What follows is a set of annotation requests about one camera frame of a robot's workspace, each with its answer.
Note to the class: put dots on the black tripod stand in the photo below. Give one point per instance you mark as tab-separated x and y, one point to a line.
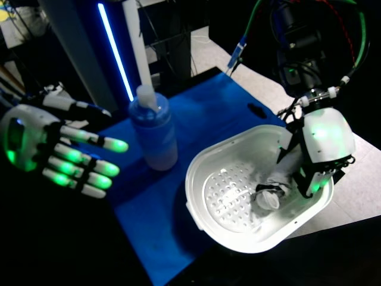
287	111

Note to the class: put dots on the white perforated oval basket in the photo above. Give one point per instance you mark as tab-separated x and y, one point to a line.
268	235

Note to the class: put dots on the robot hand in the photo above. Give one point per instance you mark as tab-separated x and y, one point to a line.
26	119
327	137

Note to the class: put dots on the blue table mat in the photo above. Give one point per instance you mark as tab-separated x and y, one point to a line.
154	208

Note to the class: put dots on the grey white pillar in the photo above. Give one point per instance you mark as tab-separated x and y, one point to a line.
74	50

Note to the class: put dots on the white upright post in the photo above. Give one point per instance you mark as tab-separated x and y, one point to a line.
138	44

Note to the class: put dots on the grey umbrella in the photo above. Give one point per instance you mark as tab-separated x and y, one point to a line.
282	175

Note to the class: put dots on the black metal rack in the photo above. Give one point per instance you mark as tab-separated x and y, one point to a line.
172	35

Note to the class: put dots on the blue sports water bottle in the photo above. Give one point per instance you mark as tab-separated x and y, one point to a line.
154	137

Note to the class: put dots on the blue LED light strip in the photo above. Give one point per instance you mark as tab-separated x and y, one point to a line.
114	50

